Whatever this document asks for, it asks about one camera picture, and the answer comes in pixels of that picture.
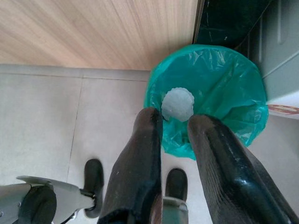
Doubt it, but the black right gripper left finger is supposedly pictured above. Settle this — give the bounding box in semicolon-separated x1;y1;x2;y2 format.
97;106;164;224

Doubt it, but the black robot left foot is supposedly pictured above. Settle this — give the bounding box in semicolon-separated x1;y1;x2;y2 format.
82;159;105;219

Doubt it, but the wooden cabinet door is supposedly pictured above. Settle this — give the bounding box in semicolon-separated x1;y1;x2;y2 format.
0;0;206;70

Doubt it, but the green lined trash bin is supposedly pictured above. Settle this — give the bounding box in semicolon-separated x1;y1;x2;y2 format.
146;43;270;161

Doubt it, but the white floor appliance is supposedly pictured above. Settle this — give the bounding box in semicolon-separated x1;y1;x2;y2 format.
247;0;299;105

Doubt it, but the black robot right foot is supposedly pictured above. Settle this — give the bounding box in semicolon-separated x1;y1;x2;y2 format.
164;168;189;203

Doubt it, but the silver robot right leg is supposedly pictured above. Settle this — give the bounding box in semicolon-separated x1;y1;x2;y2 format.
161;197;189;224

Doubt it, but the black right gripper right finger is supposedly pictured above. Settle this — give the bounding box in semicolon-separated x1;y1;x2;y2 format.
187;114;299;224

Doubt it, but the white box with red print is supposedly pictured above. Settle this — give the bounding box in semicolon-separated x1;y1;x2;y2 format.
266;98;299;120

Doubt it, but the black robot foot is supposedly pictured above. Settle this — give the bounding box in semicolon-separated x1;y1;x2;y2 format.
82;159;105;219
164;168;189;203

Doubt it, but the white crumpled plastic cup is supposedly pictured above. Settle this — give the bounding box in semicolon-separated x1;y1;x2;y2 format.
161;87;195;123

